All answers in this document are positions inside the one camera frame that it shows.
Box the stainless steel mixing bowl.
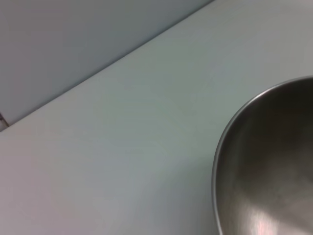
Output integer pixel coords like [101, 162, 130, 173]
[211, 76, 313, 235]

